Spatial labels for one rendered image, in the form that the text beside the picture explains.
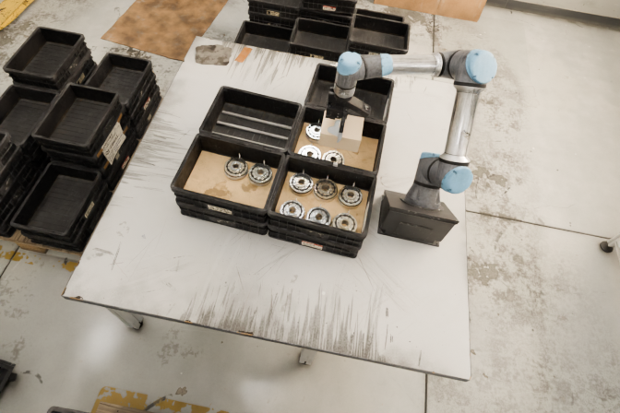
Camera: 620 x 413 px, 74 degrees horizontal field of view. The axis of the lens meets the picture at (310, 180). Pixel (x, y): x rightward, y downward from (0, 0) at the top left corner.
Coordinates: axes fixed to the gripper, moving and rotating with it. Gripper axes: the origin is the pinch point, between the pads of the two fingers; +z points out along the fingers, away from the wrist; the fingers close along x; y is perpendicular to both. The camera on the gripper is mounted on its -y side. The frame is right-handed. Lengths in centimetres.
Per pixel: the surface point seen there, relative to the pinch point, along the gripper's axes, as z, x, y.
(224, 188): 27, 22, 44
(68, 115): 60, -24, 152
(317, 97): 27, -41, 14
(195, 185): 26, 23, 57
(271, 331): 40, 72, 12
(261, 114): 27, -23, 39
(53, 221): 82, 30, 142
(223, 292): 40, 61, 34
